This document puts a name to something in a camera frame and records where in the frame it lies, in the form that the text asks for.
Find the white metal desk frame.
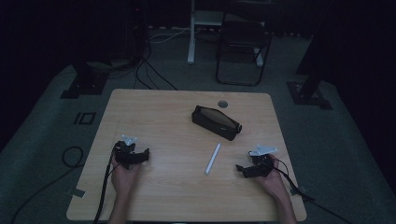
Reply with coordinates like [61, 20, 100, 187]
[186, 0, 264, 68]

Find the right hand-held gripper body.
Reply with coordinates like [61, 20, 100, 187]
[247, 144, 279, 179]

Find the white pen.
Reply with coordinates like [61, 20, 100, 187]
[204, 142, 222, 176]

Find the person's right hand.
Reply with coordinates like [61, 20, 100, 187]
[254, 154, 290, 201]

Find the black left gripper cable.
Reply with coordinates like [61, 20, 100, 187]
[92, 148, 121, 224]

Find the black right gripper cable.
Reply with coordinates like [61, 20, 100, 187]
[271, 157, 354, 224]

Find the black pencil case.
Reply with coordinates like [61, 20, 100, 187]
[191, 105, 243, 142]

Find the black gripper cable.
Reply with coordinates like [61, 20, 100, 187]
[92, 148, 121, 224]
[271, 157, 354, 224]

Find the black floor cables bundle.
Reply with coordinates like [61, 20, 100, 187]
[133, 46, 179, 91]

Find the person's left hand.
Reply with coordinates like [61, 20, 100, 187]
[109, 155, 143, 200]

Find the white floor cable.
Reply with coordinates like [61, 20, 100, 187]
[148, 26, 191, 45]

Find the black stand with base plate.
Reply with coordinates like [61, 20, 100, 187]
[286, 0, 333, 111]
[60, 61, 110, 100]

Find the black folding chair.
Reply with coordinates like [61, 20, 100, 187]
[215, 11, 273, 88]

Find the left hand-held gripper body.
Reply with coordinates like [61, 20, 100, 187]
[113, 133, 145, 171]

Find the black floor cable loop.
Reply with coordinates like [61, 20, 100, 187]
[9, 146, 85, 224]

